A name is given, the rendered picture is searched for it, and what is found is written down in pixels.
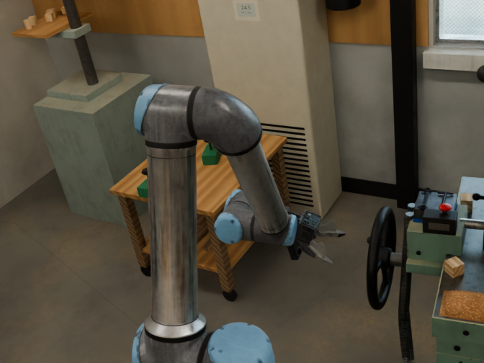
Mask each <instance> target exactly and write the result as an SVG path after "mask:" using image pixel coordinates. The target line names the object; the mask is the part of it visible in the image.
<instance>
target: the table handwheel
mask: <svg viewBox="0 0 484 363"><path fill-rule="evenodd" d="M381 237H382V240H381ZM380 241H381V244H380ZM401 262H402V254H399V253H396V221H395V214H394V212H393V209H392V208H391V207H389V206H383V207H381V208H380V209H379V211H378V212H377V215H376V217H375V221H374V223H373V226H372V232H371V236H370V240H369V249H368V255H367V297H368V301H369V304H370V306H371V308H372V309H374V310H380V309H382V308H383V307H384V306H385V303H386V302H387V299H388V296H389V293H390V288H391V284H392V280H393V272H394V267H395V266H401ZM379 269H381V272H382V284H381V288H380V292H379V294H378V293H377V273H378V271H379Z"/></svg>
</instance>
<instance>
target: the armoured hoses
mask: <svg viewBox="0 0 484 363"><path fill-rule="evenodd" d="M414 207H415V204H414V203H409V204H408V209H407V212H406V213H405V216H404V232H403V250H402V262H401V274H400V291H399V303H398V322H399V324H398V325H399V326H398V327H399V332H400V333H399V334H400V335H399V336H400V345H401V346H400V347H401V352H402V353H401V354H402V359H403V360H402V361H403V363H408V362H409V361H410V362H411V360H414V352H413V340H412V331H411V319H410V312H409V306H410V295H411V276H412V273H411V272H407V271H406V262H407V258H408V257H407V229H408V224H409V222H410V220H412V219H413V216H414V213H413V211H414Z"/></svg>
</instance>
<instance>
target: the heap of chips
mask: <svg viewBox="0 0 484 363"><path fill-rule="evenodd" d="M439 315H441V316H446V317H451V318H460V319H465V320H470V321H479V322H484V293H479V292H471V291H464V290H452V291H446V290H444V294H443V298H442V304H441V308H440V312H439Z"/></svg>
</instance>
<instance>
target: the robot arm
mask: <svg viewBox="0 0 484 363"><path fill-rule="evenodd" d="M134 126H135V129H136V131H137V133H138V134H140V135H142V136H145V146H146V148H147V167H148V210H149V232H150V254H151V297H152V313H151V314H150V315H149V316H148V317H147V318H146V319H145V322H144V323H143V324H142V325H141V326H140V327H139V329H138V330H137V332H136V333H137V337H135V338H134V341H133V347H132V363H274V361H275V359H274V352H273V349H272V344H271V341H270V340H269V337H268V336H267V335H266V334H265V333H264V332H263V331H262V330H261V329H260V328H258V327H257V326H254V325H249V324H247V323H241V322H237V323H229V324H226V325H224V326H222V328H221V329H217V330H216V331H215V332H213V331H207V330H206V318H205V317H204V315H203V314H201V312H199V311H198V287H197V167H196V147H197V140H206V141H207V142H209V143H212V144H213V145H214V147H215V148H216V150H217V151H218V152H219V153H221V154H223V155H224V156H227V159H228V161H229V163H230V165H231V167H232V169H233V172H234V174H235V175H236V178H237V180H238V182H239V184H240V186H241V189H242V190H240V189H235V190H233V191H232V192H231V194H230V195H229V197H228V198H227V201H226V203H225V207H224V211H223V212H222V213H221V214H219V215H218V218H217V220H216V221H215V225H214V229H215V234H216V236H217V237H218V238H219V239H220V240H221V241H222V242H224V243H227V244H234V243H237V242H239V241H240V240H243V241H255V242H261V243H271V244H277V245H282V246H287V249H288V251H289V254H290V258H291V260H298V259H299V258H300V255H301V253H302V252H303V251H304V252H305V253H306V254H308V255H309V256H312V257H313V258H316V259H318V260H320V261H323V262H326V263H328V264H333V262H332V261H331V260H330V259H329V258H328V257H326V256H325V246H324V244H323V243H322V242H320V243H316V242H315V241H313V239H315V238H316V235H318V236H319V237H325V236H330V237H333V236H335V237H338V238H339V237H341V236H345V233H344V232H342V231H340V230H337V229H336V221H335V220H330V221H329V222H328V223H327V224H326V225H320V223H321V216H320V215H317V214H315V213H313V212H310V211H307V210H305V212H302V214H300V215H298V214H295V213H293V212H290V211H289V210H290V207H288V206H286V207H285V208H284V204H283V202H282V198H281V197H280V194H279V191H278V188H277V185H276V183H275V180H274V177H273V175H272V172H271V169H270V168H269V164H268V162H267V159H266V156H265V154H264V150H263V148H262V146H261V143H260V141H261V138H262V132H263V131H262V126H261V123H260V121H259V118H258V117H257V115H256V113H255V112H254V111H253V110H252V108H250V107H249V106H248V105H247V104H246V103H244V102H243V101H242V100H240V99H239V98H237V97H235V96H233V95H232V94H229V93H228V92H226V91H223V90H221V89H217V88H214V87H210V86H185V85H172V84H151V85H149V86H147V87H146V88H144V90H142V92H141V93H140V96H139V97H138V100H137V102H136V105H135V111H134Z"/></svg>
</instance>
